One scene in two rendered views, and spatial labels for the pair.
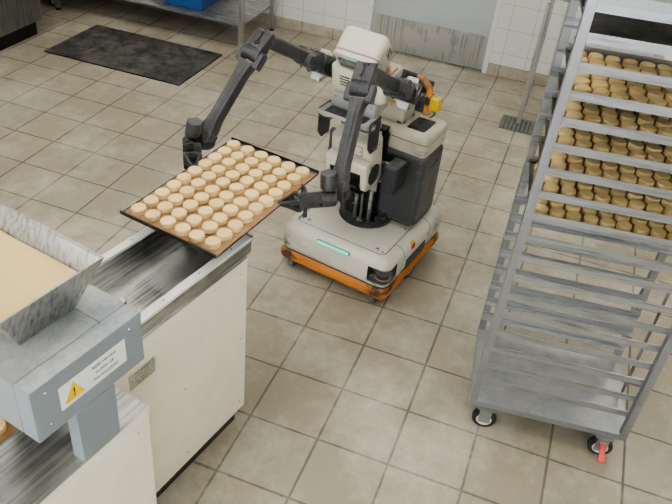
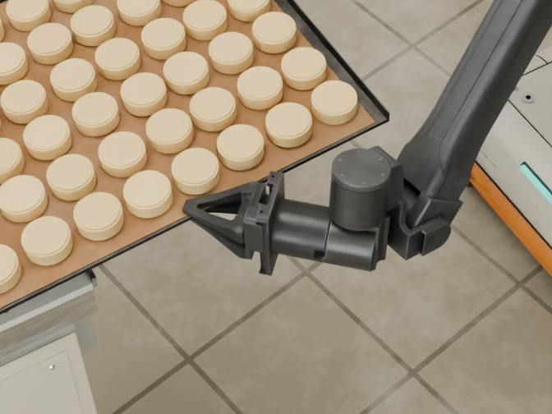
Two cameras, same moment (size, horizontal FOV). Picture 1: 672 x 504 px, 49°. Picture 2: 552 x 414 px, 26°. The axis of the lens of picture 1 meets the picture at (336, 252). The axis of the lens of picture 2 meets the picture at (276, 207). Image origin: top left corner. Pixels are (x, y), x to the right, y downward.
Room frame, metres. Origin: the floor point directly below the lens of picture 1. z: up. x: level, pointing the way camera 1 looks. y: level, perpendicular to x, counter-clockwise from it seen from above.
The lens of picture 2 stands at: (1.54, -0.25, 2.00)
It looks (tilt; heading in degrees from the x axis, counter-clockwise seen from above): 54 degrees down; 32
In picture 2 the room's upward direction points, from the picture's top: straight up
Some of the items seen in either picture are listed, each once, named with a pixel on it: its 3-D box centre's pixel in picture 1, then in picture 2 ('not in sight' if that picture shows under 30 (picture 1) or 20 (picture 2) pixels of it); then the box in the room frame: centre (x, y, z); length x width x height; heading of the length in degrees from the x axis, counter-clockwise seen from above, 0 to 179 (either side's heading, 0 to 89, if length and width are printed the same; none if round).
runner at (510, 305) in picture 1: (558, 316); not in sight; (2.48, -1.01, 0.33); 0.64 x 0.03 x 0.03; 80
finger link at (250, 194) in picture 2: (290, 204); (228, 221); (2.12, 0.17, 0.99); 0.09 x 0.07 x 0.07; 108
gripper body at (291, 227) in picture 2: (310, 200); (295, 228); (2.14, 0.11, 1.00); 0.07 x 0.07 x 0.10; 18
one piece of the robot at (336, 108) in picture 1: (350, 121); not in sight; (2.94, 0.00, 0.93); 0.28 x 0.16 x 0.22; 63
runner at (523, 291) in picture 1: (564, 300); not in sight; (2.48, -1.01, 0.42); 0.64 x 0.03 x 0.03; 80
